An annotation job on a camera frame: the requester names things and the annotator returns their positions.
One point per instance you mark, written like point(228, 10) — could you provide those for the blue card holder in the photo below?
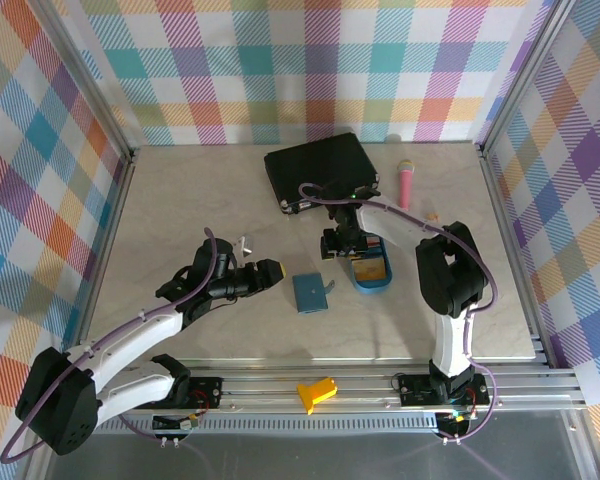
point(310, 295)

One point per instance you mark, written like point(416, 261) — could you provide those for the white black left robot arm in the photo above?
point(140, 332)

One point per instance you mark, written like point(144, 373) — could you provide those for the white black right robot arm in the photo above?
point(390, 227)

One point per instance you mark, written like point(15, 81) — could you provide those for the stack of colourful cards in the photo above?
point(374, 244)

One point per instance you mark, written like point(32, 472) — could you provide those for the yellow credit card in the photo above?
point(369, 270)

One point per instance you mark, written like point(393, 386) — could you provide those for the black briefcase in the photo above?
point(310, 160)

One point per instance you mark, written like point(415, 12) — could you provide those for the blue plastic tray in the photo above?
point(372, 290)

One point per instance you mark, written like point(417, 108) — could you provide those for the yellow plastic part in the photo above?
point(317, 392)

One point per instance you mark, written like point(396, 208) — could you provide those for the small circuit board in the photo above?
point(455, 422)
point(172, 422)

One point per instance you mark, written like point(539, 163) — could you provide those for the grey metal sheet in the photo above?
point(305, 460)

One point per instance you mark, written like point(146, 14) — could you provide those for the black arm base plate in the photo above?
point(207, 392)
point(415, 390)

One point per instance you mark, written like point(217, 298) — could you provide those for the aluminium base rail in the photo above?
point(260, 395)

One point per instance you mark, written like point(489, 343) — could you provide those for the aluminium table edge rail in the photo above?
point(515, 250)
point(100, 250)

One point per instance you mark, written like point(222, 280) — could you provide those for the aluminium frame post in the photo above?
point(522, 75)
point(87, 75)

